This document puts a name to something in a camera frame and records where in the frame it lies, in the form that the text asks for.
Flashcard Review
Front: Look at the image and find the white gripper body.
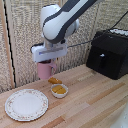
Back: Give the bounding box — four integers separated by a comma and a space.
30, 39, 69, 64

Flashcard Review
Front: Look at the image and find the pink mug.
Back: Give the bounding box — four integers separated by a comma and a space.
36, 58, 58, 81

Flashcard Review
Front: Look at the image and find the yellow bread piece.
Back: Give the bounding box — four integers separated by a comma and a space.
48, 77, 63, 85

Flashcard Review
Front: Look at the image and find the yellow food in bowl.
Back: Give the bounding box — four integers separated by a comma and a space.
52, 85, 67, 95

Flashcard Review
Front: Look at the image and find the small white bowl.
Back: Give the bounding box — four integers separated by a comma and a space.
50, 83, 69, 99

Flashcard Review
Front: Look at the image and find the white floral-rimmed plate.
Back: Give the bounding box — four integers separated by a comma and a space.
4, 88, 50, 122

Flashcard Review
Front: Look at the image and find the black toaster box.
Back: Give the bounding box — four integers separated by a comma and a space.
85, 28, 128, 81

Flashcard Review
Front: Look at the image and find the black cable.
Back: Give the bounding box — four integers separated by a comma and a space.
67, 11, 128, 49

